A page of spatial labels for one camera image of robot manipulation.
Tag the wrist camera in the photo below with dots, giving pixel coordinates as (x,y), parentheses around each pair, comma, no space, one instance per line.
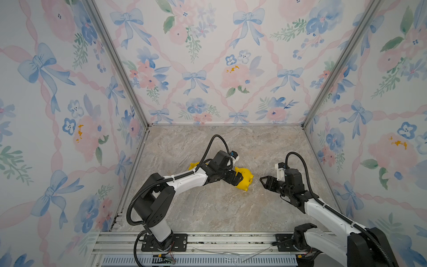
(280,170)
(234,155)

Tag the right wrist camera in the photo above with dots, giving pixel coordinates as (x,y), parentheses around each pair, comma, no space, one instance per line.
(280,170)

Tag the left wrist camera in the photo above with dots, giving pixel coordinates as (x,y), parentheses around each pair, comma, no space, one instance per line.
(234,155)

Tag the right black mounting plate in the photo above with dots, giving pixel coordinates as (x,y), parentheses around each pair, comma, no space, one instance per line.
(288,243)

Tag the left aluminium corner post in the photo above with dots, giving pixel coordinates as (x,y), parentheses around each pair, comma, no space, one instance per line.
(100,26)

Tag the right aluminium corner post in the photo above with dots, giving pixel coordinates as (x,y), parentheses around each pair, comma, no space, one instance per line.
(346,54)

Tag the black mounting plate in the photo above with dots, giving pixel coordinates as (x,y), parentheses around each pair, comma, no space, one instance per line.
(288,243)
(174,243)

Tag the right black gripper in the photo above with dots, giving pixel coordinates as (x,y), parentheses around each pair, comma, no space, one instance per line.
(270,181)

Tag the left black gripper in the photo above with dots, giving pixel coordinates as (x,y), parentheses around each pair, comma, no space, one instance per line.
(237,179)

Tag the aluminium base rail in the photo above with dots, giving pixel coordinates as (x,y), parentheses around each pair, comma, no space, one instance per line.
(207,249)

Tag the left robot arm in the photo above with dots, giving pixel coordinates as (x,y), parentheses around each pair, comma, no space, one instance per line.
(151,203)

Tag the aluminium corner post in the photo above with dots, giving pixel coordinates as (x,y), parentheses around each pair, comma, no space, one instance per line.
(100,26)
(346,54)

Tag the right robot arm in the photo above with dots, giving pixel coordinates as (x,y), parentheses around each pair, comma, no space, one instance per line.
(348,243)

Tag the yellow piggy bank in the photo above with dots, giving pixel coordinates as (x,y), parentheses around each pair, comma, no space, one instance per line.
(193,165)
(246,178)

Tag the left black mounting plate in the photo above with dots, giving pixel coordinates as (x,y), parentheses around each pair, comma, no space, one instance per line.
(174,243)

